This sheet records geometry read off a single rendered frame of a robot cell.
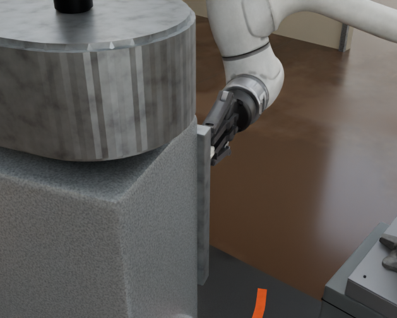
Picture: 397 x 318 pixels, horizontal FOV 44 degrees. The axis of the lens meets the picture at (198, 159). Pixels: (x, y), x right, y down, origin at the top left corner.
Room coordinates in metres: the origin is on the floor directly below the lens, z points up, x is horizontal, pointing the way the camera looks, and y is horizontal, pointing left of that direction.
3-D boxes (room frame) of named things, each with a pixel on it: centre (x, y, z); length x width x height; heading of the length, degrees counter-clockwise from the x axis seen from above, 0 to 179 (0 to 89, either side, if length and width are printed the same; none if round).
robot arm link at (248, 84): (0.88, -0.09, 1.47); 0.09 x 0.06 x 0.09; 68
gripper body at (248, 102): (0.81, -0.06, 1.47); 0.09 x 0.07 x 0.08; 158
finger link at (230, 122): (0.75, -0.03, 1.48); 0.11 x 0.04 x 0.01; 158
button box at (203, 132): (0.60, 0.02, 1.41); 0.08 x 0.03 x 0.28; 68
